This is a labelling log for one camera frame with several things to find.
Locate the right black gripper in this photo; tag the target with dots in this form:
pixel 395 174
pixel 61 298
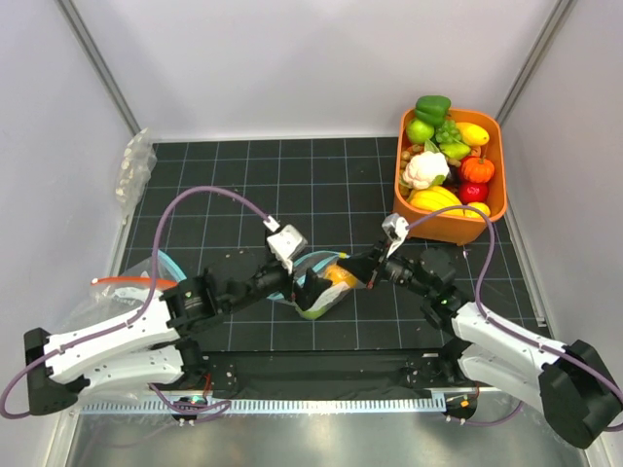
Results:
pixel 366 265

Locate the yellow lemon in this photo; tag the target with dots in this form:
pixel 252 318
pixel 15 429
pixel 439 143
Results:
pixel 477 210

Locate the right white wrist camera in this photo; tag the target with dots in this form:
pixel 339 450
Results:
pixel 396 229

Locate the yellow mango fruit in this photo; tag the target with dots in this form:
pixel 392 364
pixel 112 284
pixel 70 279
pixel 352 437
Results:
pixel 473 135

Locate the bag of white pieces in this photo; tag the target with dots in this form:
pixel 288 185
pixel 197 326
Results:
pixel 137 164

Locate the pile of clear zip bags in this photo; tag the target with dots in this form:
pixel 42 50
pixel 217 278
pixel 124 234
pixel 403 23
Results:
pixel 112 301

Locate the green grape bunch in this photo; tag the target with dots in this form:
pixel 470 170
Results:
pixel 448 133

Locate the spare zip bag blue zipper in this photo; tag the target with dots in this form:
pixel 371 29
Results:
pixel 164 272

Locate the slotted cable duct rail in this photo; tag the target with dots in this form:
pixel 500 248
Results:
pixel 436 403

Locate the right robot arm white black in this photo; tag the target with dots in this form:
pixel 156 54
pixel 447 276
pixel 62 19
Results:
pixel 569 384

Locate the white cauliflower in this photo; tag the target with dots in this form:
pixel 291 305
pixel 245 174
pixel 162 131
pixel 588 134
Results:
pixel 425 170

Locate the brown nut cluster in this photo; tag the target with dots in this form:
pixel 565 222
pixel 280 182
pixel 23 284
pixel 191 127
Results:
pixel 407 154

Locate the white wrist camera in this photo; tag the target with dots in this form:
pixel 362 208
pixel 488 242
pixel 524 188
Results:
pixel 285 242
pixel 396 229

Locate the green lime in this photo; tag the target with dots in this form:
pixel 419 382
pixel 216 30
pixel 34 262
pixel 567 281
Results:
pixel 312 314

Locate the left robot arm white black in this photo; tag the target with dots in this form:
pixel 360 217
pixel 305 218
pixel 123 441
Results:
pixel 195 305

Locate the orange plastic basket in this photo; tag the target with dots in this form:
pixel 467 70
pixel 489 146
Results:
pixel 454 229

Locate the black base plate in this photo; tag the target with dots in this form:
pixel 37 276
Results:
pixel 282 374

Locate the green bell pepper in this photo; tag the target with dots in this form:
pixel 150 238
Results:
pixel 433 109

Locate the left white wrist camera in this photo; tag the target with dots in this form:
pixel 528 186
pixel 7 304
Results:
pixel 285 242

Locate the small orange pumpkin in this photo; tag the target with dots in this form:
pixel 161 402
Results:
pixel 476 170

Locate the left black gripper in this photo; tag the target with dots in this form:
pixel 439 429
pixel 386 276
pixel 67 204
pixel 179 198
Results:
pixel 307 294

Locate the orange mango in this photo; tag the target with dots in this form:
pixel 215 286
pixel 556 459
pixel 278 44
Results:
pixel 336 274

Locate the red apple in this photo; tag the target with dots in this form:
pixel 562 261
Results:
pixel 473 192

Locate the clear zip bag blue zipper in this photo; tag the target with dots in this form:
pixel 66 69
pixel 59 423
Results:
pixel 314 264

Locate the yellow star fruit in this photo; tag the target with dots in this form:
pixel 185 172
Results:
pixel 434 199

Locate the green apple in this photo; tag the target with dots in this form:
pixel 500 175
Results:
pixel 418 132

